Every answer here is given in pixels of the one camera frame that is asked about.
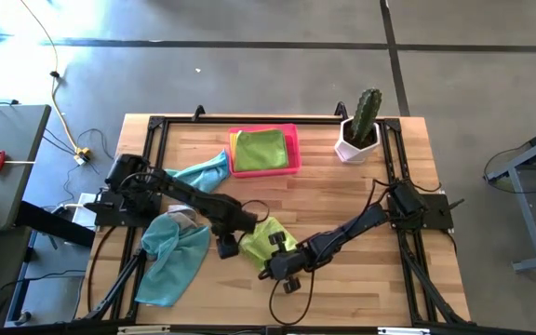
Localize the green cactus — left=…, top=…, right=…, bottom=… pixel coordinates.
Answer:
left=351, top=87, right=383, bottom=144

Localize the white power adapter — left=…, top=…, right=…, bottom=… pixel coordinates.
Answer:
left=70, top=193, right=100, bottom=232

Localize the grey table leg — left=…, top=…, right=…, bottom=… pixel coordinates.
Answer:
left=5, top=230, right=36, bottom=327

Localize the thin black floor cable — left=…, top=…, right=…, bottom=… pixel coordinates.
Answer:
left=42, top=127, right=114, bottom=206

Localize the grey metal table frame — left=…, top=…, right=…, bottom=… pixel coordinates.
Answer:
left=484, top=118, right=536, bottom=274

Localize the lime microfiber towel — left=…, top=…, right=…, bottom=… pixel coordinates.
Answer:
left=238, top=216, right=300, bottom=273

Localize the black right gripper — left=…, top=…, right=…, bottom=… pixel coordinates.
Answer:
left=262, top=231, right=309, bottom=295

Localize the grey side table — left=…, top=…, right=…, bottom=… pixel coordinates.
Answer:
left=0, top=103, right=52, bottom=233

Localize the green microfiber towel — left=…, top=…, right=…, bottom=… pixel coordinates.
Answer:
left=233, top=128, right=290, bottom=172

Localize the white faceted plant pot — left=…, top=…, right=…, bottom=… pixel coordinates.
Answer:
left=333, top=116, right=382, bottom=165

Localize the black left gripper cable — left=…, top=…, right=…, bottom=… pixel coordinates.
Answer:
left=241, top=198, right=272, bottom=225

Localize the teal microfiber towel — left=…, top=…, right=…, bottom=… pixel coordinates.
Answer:
left=134, top=214, right=212, bottom=308
left=164, top=149, right=231, bottom=194

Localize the yellow floor cable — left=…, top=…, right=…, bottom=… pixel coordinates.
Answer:
left=19, top=0, right=91, bottom=167

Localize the pink plastic tray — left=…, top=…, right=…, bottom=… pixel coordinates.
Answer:
left=227, top=123, right=302, bottom=180

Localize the black aluminium table frame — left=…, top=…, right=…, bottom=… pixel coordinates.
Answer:
left=74, top=102, right=472, bottom=327

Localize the grey microfiber towel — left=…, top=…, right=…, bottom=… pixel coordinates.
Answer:
left=165, top=204, right=199, bottom=234

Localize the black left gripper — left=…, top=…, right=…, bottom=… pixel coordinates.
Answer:
left=211, top=197, right=259, bottom=261

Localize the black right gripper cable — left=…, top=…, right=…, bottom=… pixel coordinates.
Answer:
left=267, top=269, right=316, bottom=327

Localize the black table beam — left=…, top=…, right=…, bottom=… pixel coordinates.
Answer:
left=15, top=200, right=97, bottom=248

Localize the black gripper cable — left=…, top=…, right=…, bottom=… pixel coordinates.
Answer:
left=241, top=198, right=272, bottom=225
left=267, top=269, right=316, bottom=327

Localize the silver metal bracket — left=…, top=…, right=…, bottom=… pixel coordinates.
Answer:
left=378, top=327, right=430, bottom=335
left=117, top=325, right=170, bottom=335

